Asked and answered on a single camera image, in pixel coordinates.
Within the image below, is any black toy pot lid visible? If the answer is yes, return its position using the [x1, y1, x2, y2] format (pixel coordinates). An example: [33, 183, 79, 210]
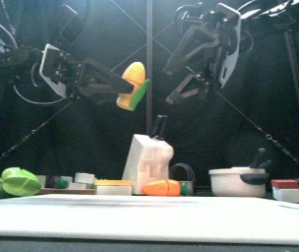
[239, 172, 270, 186]

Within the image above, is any dark wire toy basket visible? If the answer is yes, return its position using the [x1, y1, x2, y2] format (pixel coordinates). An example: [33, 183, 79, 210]
[170, 162, 196, 196]

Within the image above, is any white toy knife block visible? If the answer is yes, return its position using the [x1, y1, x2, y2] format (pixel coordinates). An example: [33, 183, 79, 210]
[120, 133, 176, 195]

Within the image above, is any white toy cube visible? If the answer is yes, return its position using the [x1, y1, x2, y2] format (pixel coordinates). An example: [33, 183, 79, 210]
[73, 172, 97, 185]

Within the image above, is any yellow white toy block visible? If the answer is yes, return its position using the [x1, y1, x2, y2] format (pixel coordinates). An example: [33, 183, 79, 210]
[93, 178, 135, 197]

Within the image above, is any red white toy block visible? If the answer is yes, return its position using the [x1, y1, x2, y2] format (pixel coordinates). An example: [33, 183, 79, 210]
[270, 178, 299, 204]

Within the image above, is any black toy utensil handle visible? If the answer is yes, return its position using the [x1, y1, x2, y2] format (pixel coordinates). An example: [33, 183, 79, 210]
[249, 148, 273, 169]

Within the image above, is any white toy pot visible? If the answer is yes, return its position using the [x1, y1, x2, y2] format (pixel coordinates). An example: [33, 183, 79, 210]
[207, 166, 267, 198]

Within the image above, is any yellow toy corn cob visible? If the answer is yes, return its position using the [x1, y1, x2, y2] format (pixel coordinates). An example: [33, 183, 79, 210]
[115, 61, 148, 110]

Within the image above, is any brown wooden toy board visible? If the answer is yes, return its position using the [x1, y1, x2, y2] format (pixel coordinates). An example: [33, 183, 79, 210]
[39, 187, 97, 196]

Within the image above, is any metal frame pole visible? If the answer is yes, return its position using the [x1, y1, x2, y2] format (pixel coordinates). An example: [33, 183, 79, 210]
[146, 0, 155, 136]

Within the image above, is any green toy corn husk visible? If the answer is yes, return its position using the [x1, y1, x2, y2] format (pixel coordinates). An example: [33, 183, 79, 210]
[128, 78, 152, 112]

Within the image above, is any white cutting board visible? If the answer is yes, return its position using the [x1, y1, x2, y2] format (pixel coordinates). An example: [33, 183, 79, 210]
[0, 193, 299, 247]

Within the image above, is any orange toy carrot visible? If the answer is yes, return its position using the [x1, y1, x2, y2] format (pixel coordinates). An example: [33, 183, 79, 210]
[140, 178, 183, 197]

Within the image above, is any green purple toy vegetable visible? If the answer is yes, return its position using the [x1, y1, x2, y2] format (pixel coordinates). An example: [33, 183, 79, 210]
[47, 174, 71, 190]

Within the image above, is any black toy knife handle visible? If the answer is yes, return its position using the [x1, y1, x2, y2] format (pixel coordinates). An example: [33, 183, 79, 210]
[156, 114, 170, 141]
[150, 114, 164, 140]

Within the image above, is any green toy pepper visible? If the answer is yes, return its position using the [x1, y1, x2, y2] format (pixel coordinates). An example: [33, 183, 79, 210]
[0, 166, 43, 198]

